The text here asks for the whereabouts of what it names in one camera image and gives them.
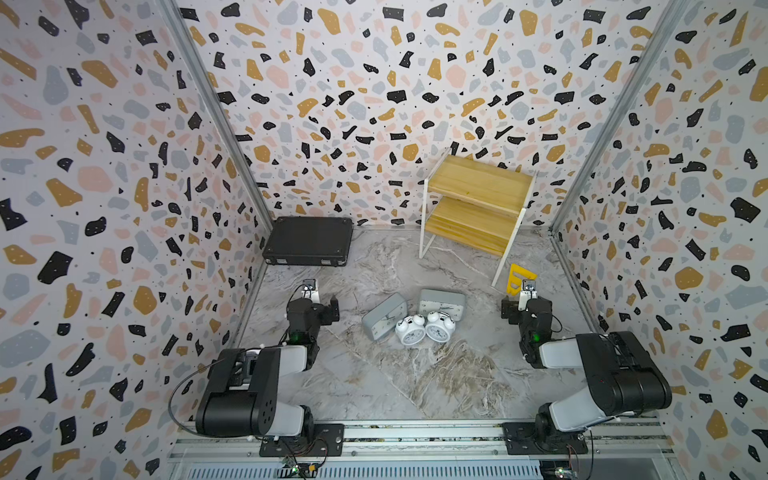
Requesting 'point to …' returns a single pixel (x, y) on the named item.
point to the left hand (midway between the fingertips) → (320, 296)
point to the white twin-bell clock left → (411, 329)
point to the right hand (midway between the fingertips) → (527, 296)
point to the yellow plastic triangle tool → (515, 279)
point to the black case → (309, 240)
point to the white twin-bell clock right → (439, 326)
